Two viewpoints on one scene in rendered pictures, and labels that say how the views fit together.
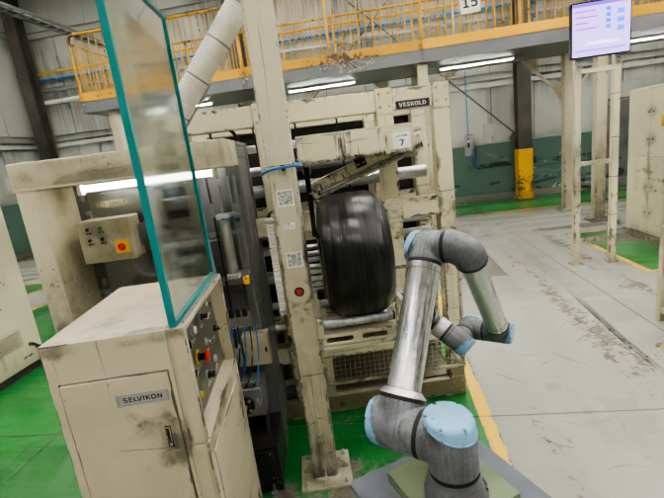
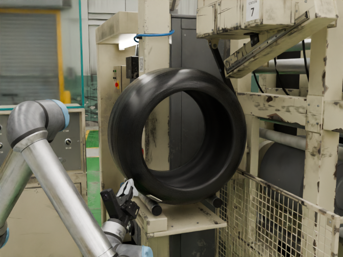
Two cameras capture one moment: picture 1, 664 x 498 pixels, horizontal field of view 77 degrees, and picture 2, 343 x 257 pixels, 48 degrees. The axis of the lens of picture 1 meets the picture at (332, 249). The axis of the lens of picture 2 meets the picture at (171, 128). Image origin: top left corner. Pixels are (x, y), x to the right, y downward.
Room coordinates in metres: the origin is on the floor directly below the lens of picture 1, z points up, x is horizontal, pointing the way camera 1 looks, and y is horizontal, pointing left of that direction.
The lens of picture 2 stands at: (1.50, -1.72, 1.47)
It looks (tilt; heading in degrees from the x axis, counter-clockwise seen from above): 8 degrees down; 73
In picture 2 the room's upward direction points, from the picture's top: straight up
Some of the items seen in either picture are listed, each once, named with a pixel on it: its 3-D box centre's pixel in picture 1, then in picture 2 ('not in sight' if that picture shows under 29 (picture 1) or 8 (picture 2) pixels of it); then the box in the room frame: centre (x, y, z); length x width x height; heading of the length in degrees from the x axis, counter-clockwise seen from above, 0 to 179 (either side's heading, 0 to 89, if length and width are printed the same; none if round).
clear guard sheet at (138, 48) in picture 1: (166, 153); (28, 19); (1.37, 0.48, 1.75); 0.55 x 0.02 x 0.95; 3
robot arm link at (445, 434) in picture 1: (448, 439); not in sight; (1.08, -0.27, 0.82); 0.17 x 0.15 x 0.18; 53
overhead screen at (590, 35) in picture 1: (600, 28); not in sight; (4.78, -3.11, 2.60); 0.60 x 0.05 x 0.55; 82
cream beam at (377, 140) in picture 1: (353, 144); (248, 16); (2.31, -0.18, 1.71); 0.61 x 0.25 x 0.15; 93
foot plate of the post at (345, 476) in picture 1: (326, 467); not in sight; (1.98, 0.18, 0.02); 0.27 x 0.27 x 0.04; 3
